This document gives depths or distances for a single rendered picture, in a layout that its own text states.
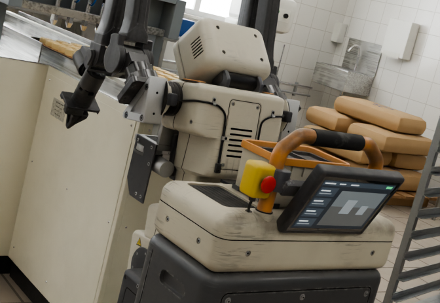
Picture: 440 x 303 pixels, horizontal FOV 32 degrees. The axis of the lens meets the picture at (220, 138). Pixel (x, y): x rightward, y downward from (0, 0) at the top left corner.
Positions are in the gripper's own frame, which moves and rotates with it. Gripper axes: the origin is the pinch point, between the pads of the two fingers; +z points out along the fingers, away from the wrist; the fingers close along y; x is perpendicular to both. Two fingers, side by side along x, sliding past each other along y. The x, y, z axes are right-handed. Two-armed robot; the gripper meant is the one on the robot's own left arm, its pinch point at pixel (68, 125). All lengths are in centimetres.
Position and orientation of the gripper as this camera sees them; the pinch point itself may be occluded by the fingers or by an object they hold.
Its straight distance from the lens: 217.8
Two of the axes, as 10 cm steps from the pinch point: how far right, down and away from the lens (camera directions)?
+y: -7.8, -1.0, -6.2
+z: -4.9, 7.2, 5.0
